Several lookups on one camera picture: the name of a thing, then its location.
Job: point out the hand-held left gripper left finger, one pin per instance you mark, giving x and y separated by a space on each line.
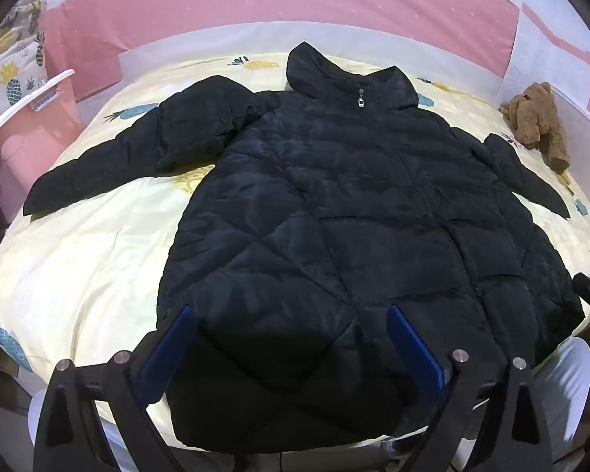
167 349

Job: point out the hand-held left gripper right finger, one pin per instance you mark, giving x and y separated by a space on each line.
418 349

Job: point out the black puffer jacket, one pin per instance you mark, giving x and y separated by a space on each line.
324 206

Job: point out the person's white trouser leg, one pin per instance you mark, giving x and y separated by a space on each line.
565 383

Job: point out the pineapple print bed sheet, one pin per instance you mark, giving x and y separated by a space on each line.
103 255

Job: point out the brown teddy bear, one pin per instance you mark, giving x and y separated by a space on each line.
536 118

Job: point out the pink storage box white lid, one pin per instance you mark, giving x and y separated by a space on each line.
34 142

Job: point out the white bed headboard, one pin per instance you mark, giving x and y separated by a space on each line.
201 49

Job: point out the folded pineapple print quilt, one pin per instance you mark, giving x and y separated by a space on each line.
19 59

